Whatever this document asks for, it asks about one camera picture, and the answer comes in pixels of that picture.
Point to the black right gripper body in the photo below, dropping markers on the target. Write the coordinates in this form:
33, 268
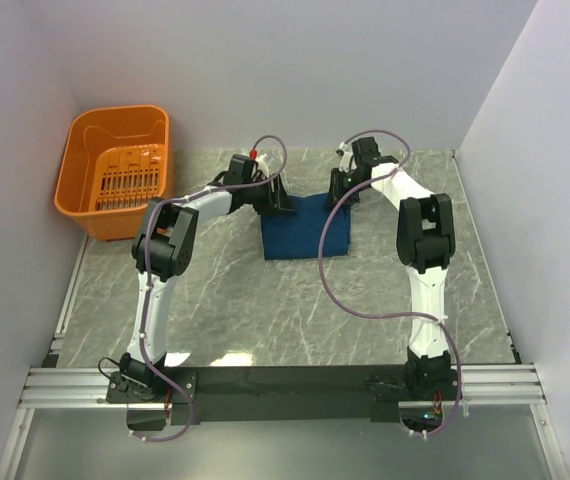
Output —
342, 184

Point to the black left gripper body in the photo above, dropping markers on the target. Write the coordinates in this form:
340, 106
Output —
262, 198

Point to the blue Mickey Mouse t-shirt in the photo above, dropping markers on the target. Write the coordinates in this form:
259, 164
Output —
296, 236

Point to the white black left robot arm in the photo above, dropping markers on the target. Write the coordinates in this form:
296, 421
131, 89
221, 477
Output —
163, 250

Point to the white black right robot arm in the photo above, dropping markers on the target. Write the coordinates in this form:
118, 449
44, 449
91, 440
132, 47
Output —
425, 244

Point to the orange plastic basket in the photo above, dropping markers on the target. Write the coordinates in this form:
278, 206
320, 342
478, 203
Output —
116, 159

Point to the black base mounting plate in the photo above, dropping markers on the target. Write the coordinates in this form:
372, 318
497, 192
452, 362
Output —
253, 393

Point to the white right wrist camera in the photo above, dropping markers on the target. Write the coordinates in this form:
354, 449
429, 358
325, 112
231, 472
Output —
346, 157

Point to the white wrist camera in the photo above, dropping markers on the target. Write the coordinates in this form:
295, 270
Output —
261, 169
346, 157

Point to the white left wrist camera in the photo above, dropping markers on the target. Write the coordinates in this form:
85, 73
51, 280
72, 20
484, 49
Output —
261, 169

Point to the aluminium frame rails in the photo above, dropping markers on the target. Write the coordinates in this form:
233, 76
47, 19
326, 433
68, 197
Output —
237, 309

